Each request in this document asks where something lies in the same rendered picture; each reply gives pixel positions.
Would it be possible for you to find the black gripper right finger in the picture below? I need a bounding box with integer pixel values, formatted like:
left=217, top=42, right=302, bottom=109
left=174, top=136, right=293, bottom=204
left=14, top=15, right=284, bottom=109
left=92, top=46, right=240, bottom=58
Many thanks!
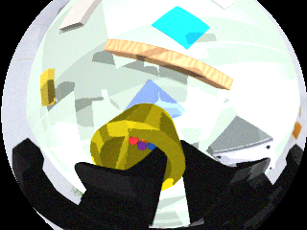
left=180, top=139, right=272, bottom=225

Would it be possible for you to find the yellow rectangular block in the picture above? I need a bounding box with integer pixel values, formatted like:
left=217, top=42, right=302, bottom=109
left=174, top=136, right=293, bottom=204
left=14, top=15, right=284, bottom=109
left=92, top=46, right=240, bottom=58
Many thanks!
left=39, top=69, right=55, bottom=107

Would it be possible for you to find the yellow cup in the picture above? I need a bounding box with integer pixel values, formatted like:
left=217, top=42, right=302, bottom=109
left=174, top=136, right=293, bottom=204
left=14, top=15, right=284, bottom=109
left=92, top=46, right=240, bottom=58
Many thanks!
left=89, top=103, right=185, bottom=191

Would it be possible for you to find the tan wooden bar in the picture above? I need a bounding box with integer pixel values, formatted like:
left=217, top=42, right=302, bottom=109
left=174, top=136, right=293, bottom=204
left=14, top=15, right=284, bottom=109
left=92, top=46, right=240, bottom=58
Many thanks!
left=104, top=38, right=233, bottom=91

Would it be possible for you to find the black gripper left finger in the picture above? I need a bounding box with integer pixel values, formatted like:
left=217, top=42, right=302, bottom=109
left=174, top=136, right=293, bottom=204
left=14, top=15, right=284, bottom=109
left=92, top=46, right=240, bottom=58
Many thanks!
left=74, top=146, right=168, bottom=226

